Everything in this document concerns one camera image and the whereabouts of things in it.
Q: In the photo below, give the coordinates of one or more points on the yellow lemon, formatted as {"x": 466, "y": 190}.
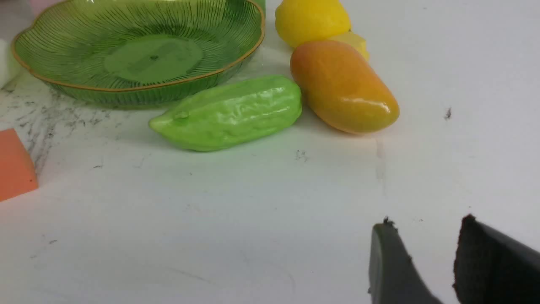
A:
{"x": 299, "y": 21}

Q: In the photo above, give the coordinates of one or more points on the yellow foam cube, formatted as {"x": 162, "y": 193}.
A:
{"x": 355, "y": 41}

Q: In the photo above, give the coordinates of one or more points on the green bitter gourd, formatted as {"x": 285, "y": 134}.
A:
{"x": 228, "y": 115}

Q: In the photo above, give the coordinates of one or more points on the green glass plate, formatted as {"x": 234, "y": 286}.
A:
{"x": 139, "y": 52}

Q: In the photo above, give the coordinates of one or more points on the orange foam cube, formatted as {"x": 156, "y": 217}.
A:
{"x": 17, "y": 171}

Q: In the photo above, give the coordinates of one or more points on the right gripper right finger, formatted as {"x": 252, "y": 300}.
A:
{"x": 493, "y": 268}

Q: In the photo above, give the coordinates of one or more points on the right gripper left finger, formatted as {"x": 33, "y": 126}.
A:
{"x": 392, "y": 274}

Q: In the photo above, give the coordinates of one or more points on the orange mango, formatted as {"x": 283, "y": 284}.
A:
{"x": 341, "y": 87}

